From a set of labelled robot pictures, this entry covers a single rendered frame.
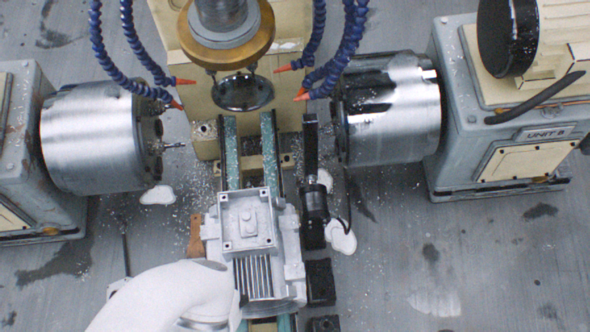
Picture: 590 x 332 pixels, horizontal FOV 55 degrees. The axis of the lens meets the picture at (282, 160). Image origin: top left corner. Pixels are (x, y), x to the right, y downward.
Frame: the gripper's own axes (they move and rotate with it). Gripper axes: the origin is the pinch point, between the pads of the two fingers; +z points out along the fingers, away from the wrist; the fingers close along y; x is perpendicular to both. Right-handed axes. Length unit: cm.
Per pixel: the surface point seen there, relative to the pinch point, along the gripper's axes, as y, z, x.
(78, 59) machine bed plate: -43, 74, 53
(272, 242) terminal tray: 10.5, 7.4, 6.1
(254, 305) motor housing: 4.8, 21.7, -9.6
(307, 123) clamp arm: 19.0, 7.7, 26.9
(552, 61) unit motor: 64, 8, 33
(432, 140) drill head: 45, 24, 21
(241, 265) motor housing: 4.2, 9.3, 2.0
